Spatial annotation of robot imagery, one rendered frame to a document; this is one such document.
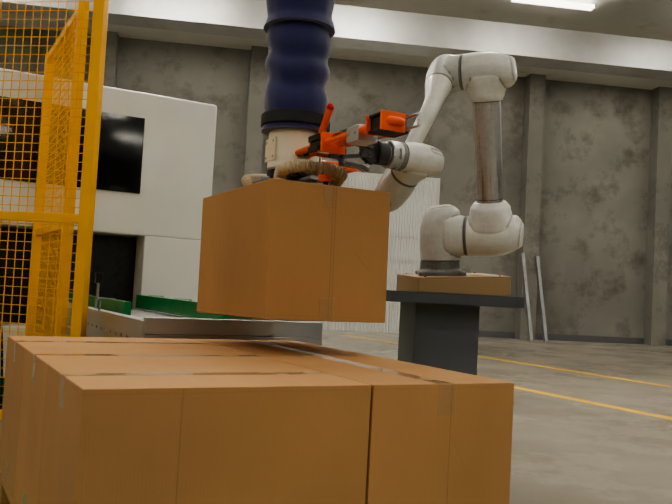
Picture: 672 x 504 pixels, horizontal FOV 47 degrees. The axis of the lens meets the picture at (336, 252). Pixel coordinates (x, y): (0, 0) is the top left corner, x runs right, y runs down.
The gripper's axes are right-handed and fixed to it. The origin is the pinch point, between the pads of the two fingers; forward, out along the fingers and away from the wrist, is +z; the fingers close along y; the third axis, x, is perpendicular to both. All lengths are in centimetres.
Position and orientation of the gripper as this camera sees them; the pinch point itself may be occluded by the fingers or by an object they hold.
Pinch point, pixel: (329, 145)
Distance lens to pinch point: 233.7
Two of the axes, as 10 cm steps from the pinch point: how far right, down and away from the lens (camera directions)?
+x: -4.8, 0.2, 8.8
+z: -8.7, -0.7, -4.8
